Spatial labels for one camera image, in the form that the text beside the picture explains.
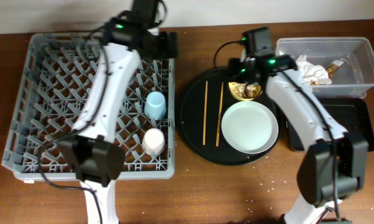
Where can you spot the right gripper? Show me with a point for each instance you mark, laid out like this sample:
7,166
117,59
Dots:
234,74

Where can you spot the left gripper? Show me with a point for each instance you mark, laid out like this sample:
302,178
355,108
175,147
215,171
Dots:
168,52

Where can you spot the peanut shells and rice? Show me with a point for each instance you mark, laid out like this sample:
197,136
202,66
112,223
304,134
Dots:
245,89

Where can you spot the yellow bowl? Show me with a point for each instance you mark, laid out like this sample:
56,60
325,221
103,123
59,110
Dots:
244,91

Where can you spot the white tissue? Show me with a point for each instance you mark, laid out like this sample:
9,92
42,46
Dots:
312,74

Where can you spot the grey plate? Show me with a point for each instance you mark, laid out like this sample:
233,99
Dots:
250,127

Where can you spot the blue plastic cup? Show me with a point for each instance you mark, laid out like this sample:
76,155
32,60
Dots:
155,107

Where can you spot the gold snack wrapper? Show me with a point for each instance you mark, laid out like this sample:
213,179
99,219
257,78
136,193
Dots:
334,67

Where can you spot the pink plastic cup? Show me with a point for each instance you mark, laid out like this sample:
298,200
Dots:
153,142

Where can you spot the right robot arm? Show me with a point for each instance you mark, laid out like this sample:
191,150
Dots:
335,161

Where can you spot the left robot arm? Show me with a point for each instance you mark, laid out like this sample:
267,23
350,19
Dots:
89,148

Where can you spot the grey dishwasher rack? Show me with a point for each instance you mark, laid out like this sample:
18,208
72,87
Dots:
56,81

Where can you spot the left wooden chopstick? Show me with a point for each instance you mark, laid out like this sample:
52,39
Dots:
205,114

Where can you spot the wooden chopstick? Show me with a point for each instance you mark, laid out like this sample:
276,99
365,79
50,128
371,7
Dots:
219,116
205,114

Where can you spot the right wooden chopstick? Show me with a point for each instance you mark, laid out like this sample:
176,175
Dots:
219,116

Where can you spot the round black tray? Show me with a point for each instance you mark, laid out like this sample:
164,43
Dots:
189,119

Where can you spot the clear plastic bin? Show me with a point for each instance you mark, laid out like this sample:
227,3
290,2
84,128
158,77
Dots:
352,79

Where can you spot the black rectangular tray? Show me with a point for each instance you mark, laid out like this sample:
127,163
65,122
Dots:
351,113

